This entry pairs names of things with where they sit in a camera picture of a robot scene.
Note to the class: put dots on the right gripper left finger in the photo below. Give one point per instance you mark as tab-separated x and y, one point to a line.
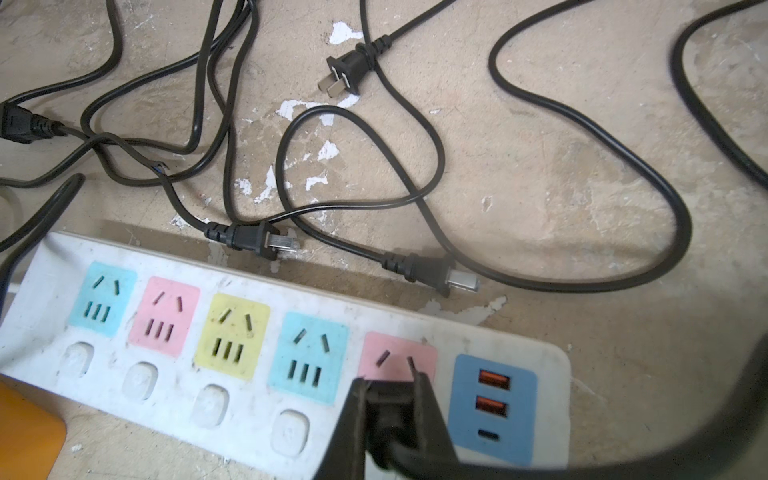
345	456

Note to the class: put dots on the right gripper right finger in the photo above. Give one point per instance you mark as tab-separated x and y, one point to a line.
430	451

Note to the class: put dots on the white multicolour power strip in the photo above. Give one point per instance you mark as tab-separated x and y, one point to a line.
257	370

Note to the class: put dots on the orange power strip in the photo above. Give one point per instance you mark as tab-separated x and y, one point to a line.
31	437

